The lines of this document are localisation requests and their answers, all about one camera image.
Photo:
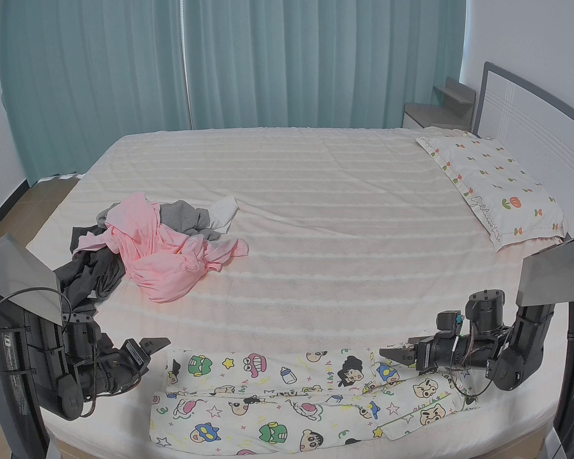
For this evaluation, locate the grey white bedside table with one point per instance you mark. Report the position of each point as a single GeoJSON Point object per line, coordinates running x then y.
{"type": "Point", "coordinates": [430, 113]}

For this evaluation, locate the black garment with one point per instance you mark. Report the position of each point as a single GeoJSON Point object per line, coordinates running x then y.
{"type": "Point", "coordinates": [91, 275]}

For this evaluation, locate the blue-green curtain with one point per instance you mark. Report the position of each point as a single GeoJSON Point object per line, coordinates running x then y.
{"type": "Point", "coordinates": [91, 65]}
{"type": "Point", "coordinates": [325, 41]}

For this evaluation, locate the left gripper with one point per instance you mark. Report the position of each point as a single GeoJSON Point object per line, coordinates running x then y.
{"type": "Point", "coordinates": [129, 361]}

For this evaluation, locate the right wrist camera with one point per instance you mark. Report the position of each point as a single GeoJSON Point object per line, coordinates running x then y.
{"type": "Point", "coordinates": [448, 322]}

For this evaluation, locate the white printed pyjama garment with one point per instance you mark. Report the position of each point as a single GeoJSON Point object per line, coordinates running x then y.
{"type": "Point", "coordinates": [268, 423]}

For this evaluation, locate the white printed pillow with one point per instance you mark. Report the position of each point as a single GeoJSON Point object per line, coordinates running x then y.
{"type": "Point", "coordinates": [497, 184]}

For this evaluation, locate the grey garment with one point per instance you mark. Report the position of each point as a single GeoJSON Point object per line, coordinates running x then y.
{"type": "Point", "coordinates": [184, 215]}

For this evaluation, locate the bed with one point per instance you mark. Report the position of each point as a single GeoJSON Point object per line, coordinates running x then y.
{"type": "Point", "coordinates": [339, 232]}

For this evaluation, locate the pink garment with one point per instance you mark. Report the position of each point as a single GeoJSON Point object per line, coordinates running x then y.
{"type": "Point", "coordinates": [162, 266]}

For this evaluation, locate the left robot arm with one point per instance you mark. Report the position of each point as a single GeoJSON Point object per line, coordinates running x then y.
{"type": "Point", "coordinates": [14, 376]}

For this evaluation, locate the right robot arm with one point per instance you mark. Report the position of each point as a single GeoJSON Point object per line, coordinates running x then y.
{"type": "Point", "coordinates": [531, 332]}

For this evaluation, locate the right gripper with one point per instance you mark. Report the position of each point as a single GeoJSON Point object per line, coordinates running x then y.
{"type": "Point", "coordinates": [442, 352]}

